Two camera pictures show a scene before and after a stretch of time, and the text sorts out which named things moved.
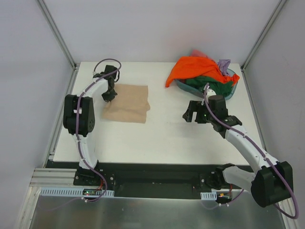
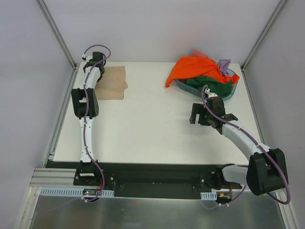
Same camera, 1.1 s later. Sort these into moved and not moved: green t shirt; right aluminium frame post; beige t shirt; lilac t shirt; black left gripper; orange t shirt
Moved: black left gripper; beige t shirt
Not moved: green t shirt; orange t shirt; right aluminium frame post; lilac t shirt
